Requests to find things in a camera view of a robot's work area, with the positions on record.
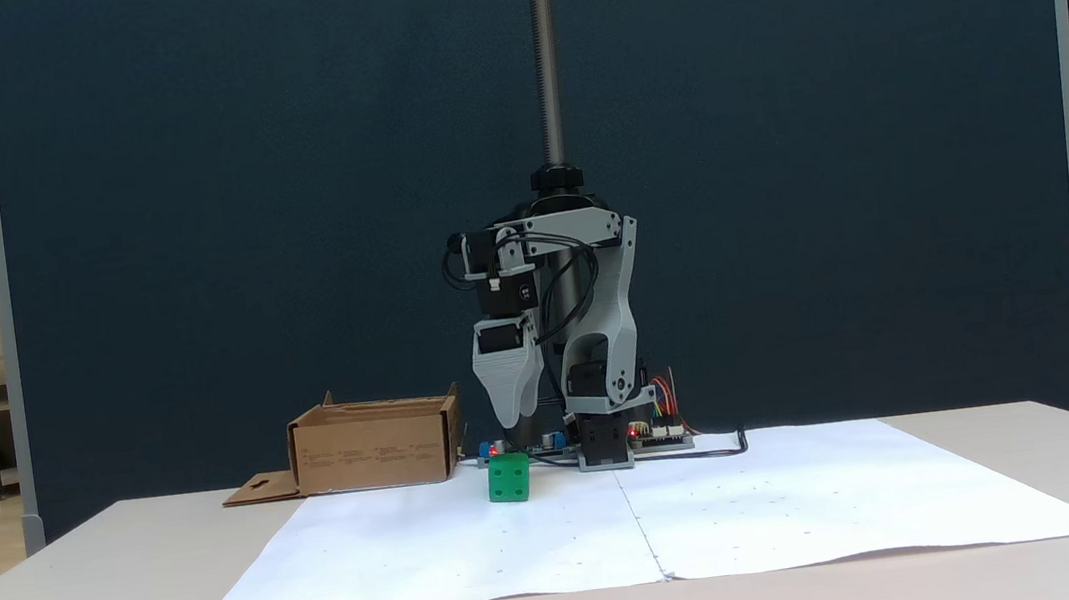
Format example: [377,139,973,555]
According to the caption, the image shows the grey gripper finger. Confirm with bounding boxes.
[512,339,551,418]
[472,346,543,433]

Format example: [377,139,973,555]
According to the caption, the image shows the green die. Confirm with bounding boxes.
[484,450,535,505]

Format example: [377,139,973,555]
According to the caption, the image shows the dark circuit board, blue parts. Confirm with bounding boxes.
[473,430,576,470]

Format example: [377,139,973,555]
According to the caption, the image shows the brown cardboard box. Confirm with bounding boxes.
[212,377,470,508]

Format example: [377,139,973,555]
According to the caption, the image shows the white paper sheet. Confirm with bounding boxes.
[612,393,1069,589]
[183,442,670,600]

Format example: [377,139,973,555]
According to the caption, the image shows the dark blue partition panel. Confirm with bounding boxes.
[0,0,1069,548]

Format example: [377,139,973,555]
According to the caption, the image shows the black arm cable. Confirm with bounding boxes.
[439,235,476,296]

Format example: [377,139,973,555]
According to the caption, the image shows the coloured jumper wire bundle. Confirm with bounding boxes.
[645,367,682,425]

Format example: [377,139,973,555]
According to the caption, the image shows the circuit board with jumper wires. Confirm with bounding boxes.
[629,413,696,456]

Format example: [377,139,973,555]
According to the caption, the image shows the black power cable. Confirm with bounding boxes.
[631,427,750,469]

